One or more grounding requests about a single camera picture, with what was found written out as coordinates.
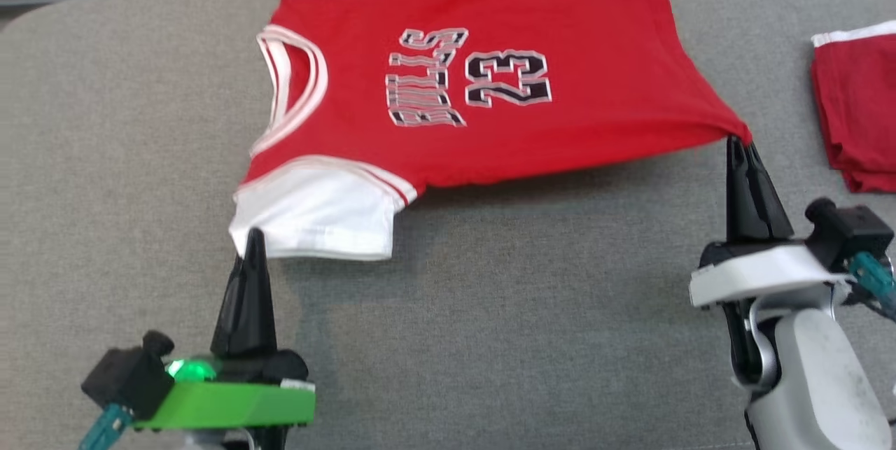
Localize teal plug black cable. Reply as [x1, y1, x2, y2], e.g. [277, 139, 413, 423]
[847, 252, 896, 318]
[78, 405, 134, 450]

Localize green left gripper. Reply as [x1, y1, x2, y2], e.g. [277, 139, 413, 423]
[133, 228, 316, 450]

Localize right teal plug black cable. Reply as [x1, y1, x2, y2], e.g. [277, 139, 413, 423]
[847, 252, 896, 318]

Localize left teal plug black cable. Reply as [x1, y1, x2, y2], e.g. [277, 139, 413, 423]
[78, 405, 134, 450]

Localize red basketball jersey white sleeves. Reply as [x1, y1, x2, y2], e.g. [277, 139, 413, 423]
[229, 0, 753, 262]

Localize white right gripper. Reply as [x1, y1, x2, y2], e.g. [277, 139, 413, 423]
[689, 135, 851, 312]

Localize red shorts white band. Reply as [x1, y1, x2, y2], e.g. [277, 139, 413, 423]
[811, 20, 896, 193]

